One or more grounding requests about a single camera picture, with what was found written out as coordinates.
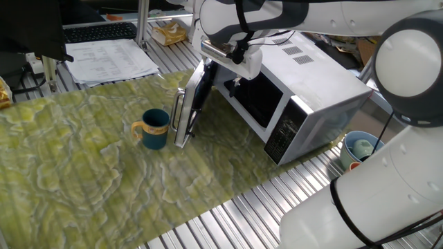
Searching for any white printed paper stack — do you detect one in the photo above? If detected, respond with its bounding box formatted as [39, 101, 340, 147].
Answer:
[64, 38, 160, 87]

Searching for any black keyboard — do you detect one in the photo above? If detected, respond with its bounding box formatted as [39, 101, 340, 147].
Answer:
[63, 21, 138, 44]

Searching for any aluminium frame post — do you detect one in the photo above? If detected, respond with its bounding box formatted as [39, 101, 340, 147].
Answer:
[358, 57, 377, 82]
[135, 0, 150, 52]

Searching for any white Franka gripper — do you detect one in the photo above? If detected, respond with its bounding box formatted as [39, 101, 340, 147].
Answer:
[192, 31, 263, 98]

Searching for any teal mug with yellow handle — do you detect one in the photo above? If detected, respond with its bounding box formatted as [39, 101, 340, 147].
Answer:
[130, 108, 171, 151]

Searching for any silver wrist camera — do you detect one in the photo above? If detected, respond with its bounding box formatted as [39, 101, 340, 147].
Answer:
[200, 39, 233, 60]

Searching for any black glass microwave door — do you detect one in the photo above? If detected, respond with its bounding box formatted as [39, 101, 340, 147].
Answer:
[170, 58, 219, 149]

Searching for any silver microwave oven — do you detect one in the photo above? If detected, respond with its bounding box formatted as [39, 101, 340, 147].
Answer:
[213, 29, 373, 166]

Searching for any golden snack bag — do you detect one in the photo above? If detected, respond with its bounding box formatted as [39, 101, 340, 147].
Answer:
[0, 76, 13, 110]

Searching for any green marble pattern mat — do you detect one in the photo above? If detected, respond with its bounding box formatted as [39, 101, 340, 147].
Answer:
[0, 66, 347, 249]

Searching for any black monitor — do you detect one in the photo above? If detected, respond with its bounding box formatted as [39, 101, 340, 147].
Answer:
[0, 0, 75, 63]

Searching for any white paper note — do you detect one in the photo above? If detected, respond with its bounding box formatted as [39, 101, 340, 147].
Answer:
[366, 76, 388, 96]

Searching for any black camera cable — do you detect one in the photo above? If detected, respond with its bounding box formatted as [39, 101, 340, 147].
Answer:
[230, 0, 443, 65]

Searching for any short aluminium post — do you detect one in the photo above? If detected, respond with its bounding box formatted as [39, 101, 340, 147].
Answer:
[41, 55, 58, 93]

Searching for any stack of light blue cups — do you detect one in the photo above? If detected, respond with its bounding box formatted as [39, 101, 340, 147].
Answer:
[339, 130, 385, 170]

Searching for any white power strip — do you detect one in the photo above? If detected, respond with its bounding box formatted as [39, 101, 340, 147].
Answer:
[26, 51, 44, 75]

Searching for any pale green mug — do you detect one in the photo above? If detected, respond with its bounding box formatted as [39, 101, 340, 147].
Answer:
[352, 138, 374, 160]

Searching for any brown cardboard box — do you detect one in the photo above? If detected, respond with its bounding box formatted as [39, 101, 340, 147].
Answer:
[356, 37, 378, 66]

